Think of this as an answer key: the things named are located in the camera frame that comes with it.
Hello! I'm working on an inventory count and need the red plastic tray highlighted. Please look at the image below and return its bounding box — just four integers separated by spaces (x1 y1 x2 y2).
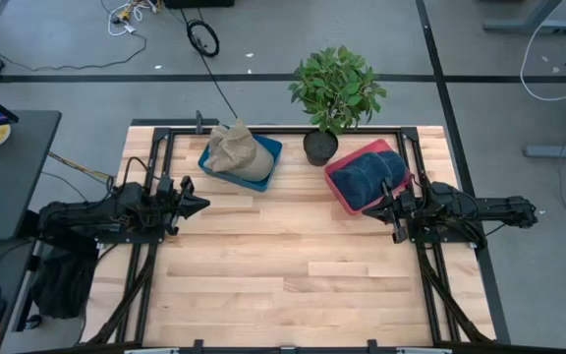
323 138 415 216

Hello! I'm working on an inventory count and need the blue plastic tray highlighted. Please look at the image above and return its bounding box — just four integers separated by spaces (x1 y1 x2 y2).
198 132 284 193

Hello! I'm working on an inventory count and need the long black floor cable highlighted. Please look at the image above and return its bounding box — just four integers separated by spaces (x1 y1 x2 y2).
0 31 147 92

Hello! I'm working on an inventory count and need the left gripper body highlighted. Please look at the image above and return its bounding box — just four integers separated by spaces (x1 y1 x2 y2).
157 175 197 236

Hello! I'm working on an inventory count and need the green artificial plant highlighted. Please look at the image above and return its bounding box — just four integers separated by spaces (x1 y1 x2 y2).
287 44 388 137

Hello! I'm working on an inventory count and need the blue denim cap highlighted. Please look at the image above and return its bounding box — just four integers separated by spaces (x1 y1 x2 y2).
375 149 411 186
329 151 393 210

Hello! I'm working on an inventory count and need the white floor cable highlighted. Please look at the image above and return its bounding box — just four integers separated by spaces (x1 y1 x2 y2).
519 0 566 102

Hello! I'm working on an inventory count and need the black plant pot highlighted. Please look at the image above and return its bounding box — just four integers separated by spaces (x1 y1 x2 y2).
303 130 339 167

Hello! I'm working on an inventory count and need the black bag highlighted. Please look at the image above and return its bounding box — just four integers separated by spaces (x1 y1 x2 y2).
30 245 98 320

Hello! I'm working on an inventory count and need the black coiled cable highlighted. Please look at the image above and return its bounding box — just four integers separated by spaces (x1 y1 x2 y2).
178 7 239 120

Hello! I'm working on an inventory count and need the grey desk foot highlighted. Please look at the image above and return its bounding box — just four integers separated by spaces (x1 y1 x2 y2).
482 0 566 34
523 145 566 159

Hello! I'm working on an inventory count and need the dark grey desk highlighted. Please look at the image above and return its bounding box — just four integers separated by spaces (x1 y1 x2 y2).
0 110 62 242

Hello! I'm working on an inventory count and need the black aluminium table frame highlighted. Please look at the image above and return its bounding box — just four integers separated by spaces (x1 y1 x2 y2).
81 117 498 354

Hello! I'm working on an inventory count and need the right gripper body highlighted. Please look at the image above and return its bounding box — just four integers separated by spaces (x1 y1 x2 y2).
383 176 420 245

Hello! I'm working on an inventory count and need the black floor box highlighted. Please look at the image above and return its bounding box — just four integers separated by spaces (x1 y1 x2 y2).
163 0 235 9

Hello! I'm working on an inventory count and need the white cable bundle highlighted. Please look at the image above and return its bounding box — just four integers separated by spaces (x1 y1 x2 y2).
107 0 162 36

